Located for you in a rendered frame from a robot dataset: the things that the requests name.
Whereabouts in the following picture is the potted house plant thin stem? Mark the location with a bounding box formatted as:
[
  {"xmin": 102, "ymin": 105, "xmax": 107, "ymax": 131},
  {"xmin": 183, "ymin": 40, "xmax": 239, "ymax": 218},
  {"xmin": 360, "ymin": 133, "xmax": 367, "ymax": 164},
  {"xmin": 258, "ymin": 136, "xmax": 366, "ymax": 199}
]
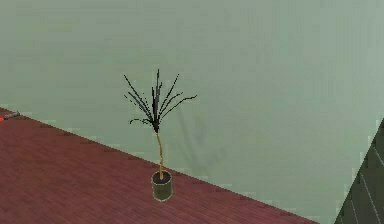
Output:
[{"xmin": 123, "ymin": 68, "xmax": 198, "ymax": 203}]

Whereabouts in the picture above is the small grey and orange object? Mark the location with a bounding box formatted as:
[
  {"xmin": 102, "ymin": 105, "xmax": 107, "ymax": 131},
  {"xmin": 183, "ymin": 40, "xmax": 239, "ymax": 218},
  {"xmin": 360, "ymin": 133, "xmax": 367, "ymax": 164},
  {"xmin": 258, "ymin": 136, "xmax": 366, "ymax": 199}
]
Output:
[{"xmin": 0, "ymin": 111, "xmax": 21, "ymax": 123}]

